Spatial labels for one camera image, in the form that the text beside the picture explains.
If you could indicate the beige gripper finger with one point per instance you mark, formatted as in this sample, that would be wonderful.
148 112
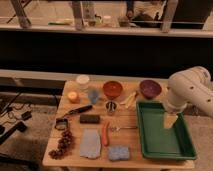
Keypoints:
169 120

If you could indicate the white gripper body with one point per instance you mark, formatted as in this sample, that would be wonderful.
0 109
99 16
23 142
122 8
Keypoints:
174 104

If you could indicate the small metal cup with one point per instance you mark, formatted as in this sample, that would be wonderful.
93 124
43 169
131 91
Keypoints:
111 107

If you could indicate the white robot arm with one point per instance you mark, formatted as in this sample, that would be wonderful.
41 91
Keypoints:
187 86

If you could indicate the green plastic tray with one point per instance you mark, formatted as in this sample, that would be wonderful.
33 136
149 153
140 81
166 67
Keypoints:
160 143

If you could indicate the purple bowl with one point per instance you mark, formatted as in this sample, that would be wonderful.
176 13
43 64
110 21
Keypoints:
150 88

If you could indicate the beige wooden utensil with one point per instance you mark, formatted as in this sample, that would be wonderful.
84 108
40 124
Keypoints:
129 100

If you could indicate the blue sponge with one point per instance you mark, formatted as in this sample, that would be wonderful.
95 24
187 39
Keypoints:
118 153

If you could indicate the orange red bowl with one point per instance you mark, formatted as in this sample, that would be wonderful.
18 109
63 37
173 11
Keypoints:
112 89

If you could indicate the orange carrot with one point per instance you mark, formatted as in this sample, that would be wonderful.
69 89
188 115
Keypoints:
105 140

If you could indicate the wooden table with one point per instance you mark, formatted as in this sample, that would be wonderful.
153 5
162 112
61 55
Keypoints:
122 117

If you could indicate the translucent blue cup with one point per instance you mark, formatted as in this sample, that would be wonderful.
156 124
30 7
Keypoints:
93 96

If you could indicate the grey blue cloth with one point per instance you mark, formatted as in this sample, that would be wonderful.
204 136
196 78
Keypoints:
90 144

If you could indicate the black rectangular block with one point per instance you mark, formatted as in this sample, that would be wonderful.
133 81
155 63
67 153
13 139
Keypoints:
89 119

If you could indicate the white plastic cup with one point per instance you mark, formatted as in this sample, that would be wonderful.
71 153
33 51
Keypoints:
83 82

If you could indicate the orange fruit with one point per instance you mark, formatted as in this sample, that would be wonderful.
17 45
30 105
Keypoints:
73 97

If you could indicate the bunch of dark grapes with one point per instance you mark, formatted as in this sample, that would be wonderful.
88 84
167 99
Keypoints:
64 144

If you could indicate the black metal clip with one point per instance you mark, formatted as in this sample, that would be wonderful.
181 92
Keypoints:
61 124

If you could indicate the black handled knife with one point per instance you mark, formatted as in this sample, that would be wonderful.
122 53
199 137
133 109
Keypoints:
78 110

